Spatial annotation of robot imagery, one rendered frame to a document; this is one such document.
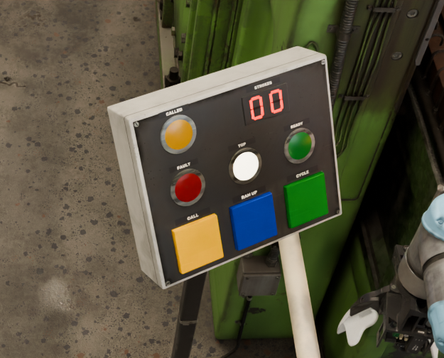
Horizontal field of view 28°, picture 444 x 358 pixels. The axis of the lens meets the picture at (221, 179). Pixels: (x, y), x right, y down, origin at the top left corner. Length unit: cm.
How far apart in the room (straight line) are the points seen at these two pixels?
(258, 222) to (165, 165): 19
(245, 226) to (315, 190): 14
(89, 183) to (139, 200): 140
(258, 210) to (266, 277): 70
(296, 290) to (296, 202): 39
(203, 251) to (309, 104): 28
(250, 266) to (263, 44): 51
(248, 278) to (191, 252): 73
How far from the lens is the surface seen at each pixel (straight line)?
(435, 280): 110
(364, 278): 208
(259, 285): 210
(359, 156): 186
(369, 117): 177
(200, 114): 129
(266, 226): 140
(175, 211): 132
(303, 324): 174
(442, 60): 180
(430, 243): 113
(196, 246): 135
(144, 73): 303
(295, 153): 140
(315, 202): 144
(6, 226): 262
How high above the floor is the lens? 211
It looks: 50 degrees down
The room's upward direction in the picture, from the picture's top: 11 degrees clockwise
